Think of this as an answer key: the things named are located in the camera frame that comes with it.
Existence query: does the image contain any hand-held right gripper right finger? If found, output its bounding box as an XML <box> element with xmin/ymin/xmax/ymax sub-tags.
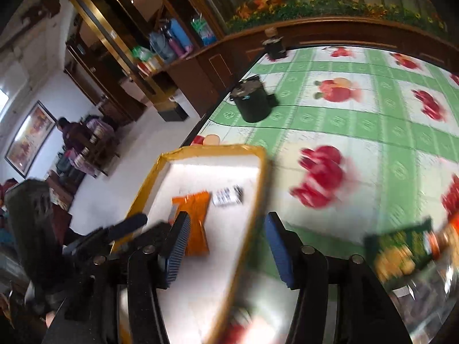
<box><xmin>264</xmin><ymin>211</ymin><xmax>413</xmax><ymax>344</ymax></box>

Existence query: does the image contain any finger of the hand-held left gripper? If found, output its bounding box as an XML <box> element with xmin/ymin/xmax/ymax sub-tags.
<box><xmin>63</xmin><ymin>227</ymin><xmax>112</xmax><ymax>256</ymax></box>
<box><xmin>104</xmin><ymin>213</ymin><xmax>148</xmax><ymax>241</ymax></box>

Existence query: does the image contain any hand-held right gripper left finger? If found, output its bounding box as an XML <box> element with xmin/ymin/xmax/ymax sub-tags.
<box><xmin>41</xmin><ymin>211</ymin><xmax>192</xmax><ymax>344</ymax></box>

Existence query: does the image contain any white foam box yellow tape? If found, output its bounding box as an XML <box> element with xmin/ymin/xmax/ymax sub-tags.
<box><xmin>111</xmin><ymin>144</ymin><xmax>269</xmax><ymax>344</ymax></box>

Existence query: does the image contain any green snack packet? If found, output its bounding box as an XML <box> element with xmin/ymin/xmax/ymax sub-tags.
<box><xmin>364</xmin><ymin>218</ymin><xmax>433</xmax><ymax>282</ymax></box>

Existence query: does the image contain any orange cracker packet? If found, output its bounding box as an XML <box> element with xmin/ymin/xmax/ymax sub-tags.
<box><xmin>428</xmin><ymin>210</ymin><xmax>459</xmax><ymax>260</ymax></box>

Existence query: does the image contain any plain orange snack packet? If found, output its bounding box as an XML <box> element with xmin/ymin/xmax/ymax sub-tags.
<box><xmin>171</xmin><ymin>191</ymin><xmax>211</xmax><ymax>257</ymax></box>

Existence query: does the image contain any white candy packet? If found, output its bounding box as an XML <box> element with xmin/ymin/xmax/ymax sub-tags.
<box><xmin>212</xmin><ymin>185</ymin><xmax>244</xmax><ymax>208</ymax></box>

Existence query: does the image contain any wooden chair with cloth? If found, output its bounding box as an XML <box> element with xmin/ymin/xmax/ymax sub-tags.
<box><xmin>66</xmin><ymin>115</ymin><xmax>120</xmax><ymax>178</ymax></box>

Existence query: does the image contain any gold pillar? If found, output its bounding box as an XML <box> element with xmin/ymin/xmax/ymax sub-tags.
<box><xmin>69</xmin><ymin>0</ymin><xmax>189</xmax><ymax>122</ymax></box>

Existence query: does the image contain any clear plastic packet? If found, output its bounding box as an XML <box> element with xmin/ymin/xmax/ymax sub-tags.
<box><xmin>385</xmin><ymin>254</ymin><xmax>459</xmax><ymax>334</ymax></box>

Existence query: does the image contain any green fruit printed tablecloth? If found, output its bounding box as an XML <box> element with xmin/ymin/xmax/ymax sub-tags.
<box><xmin>190</xmin><ymin>45</ymin><xmax>459</xmax><ymax>341</ymax></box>

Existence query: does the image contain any large black motor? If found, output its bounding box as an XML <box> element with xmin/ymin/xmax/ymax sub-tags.
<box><xmin>229</xmin><ymin>75</ymin><xmax>278</xmax><ymax>123</ymax></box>

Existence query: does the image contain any red and white box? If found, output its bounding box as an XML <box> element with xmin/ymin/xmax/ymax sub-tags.
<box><xmin>137</xmin><ymin>55</ymin><xmax>165</xmax><ymax>77</ymax></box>

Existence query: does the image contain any green bag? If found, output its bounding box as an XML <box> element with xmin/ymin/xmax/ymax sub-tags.
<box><xmin>130</xmin><ymin>45</ymin><xmax>155</xmax><ymax>62</ymax></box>

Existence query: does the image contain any grey-blue thermos jug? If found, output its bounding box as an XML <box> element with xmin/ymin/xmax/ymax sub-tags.
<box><xmin>148</xmin><ymin>30</ymin><xmax>177</xmax><ymax>62</ymax></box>

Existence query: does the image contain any blue thermos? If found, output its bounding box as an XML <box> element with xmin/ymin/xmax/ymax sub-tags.
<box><xmin>168</xmin><ymin>18</ymin><xmax>195</xmax><ymax>54</ymax></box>

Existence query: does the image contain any small black motor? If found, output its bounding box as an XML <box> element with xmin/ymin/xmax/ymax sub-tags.
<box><xmin>261</xmin><ymin>29</ymin><xmax>287</xmax><ymax>61</ymax></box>

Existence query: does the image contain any framed wall picture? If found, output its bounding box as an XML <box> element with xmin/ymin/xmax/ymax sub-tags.
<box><xmin>5</xmin><ymin>99</ymin><xmax>57</xmax><ymax>179</ymax></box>

